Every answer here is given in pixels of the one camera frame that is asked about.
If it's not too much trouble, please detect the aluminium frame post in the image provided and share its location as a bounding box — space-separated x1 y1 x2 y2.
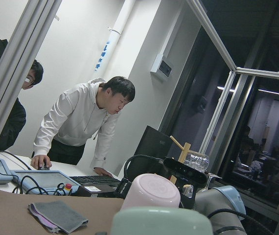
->
0 0 61 134

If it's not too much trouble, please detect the computer mouse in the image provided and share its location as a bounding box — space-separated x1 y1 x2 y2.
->
38 162 50 170

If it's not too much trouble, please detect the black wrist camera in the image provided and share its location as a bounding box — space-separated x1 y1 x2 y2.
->
163 158 207 187

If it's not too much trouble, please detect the purple folded cloth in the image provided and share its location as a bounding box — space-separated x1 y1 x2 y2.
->
28 204 61 233

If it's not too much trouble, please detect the black keyboard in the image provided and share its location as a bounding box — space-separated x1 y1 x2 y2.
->
70 175 120 187

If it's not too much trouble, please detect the person in black jacket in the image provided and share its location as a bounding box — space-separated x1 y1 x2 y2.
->
0 59 44 151

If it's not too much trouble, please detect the green plastic cup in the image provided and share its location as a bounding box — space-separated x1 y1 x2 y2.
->
110 207 213 235

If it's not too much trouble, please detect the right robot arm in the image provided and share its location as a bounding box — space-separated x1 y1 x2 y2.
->
194 186 272 235

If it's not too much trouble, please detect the wooden mug tree stand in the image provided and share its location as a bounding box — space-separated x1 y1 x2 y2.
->
169 135 192 184

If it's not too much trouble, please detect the person in white hoodie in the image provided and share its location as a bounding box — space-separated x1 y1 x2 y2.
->
31 76 135 176

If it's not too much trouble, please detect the pink plastic cup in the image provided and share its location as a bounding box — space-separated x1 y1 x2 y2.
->
121 173 181 210

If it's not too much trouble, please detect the black monitor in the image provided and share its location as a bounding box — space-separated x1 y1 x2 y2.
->
122 126 172 182

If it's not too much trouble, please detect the glass mug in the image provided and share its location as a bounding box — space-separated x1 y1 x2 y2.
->
184 150 209 172

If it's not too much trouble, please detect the grey folded cloth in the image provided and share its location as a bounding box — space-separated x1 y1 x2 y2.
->
32 201 89 234

